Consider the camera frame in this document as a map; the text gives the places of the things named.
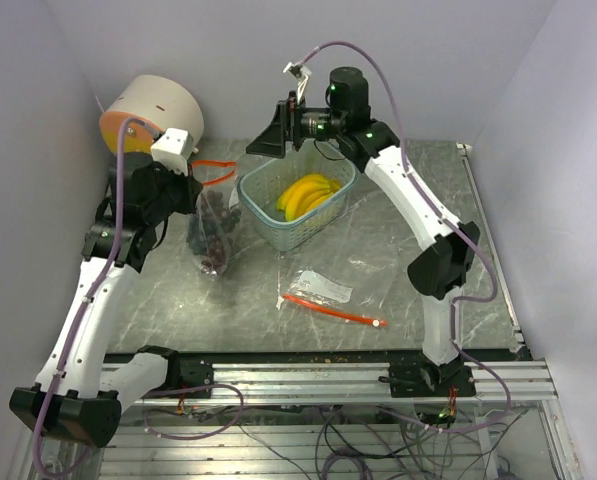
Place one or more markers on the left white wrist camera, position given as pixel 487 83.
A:
pixel 173 150

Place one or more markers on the dark blue grape bunch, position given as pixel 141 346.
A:
pixel 199 233

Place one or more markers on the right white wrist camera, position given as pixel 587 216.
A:
pixel 302 75

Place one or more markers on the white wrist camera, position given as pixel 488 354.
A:
pixel 302 75
pixel 173 150

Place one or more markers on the clear zip bag orange zipper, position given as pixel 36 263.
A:
pixel 216 175

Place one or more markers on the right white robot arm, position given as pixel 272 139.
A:
pixel 446 243

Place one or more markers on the red grape bunch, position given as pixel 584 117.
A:
pixel 225 218

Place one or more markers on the white cylinder orange lid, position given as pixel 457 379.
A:
pixel 159 102

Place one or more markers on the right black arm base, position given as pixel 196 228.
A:
pixel 421 378

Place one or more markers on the light blue plastic basket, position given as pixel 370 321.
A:
pixel 260 188

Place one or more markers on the aluminium frame rail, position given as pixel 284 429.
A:
pixel 336 383

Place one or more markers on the yellow banana bunch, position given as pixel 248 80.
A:
pixel 305 194

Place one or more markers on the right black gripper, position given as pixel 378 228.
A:
pixel 285 124

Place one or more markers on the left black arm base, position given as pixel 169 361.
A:
pixel 184 371

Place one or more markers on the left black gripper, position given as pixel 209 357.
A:
pixel 189 185

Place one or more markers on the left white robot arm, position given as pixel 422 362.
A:
pixel 73 399

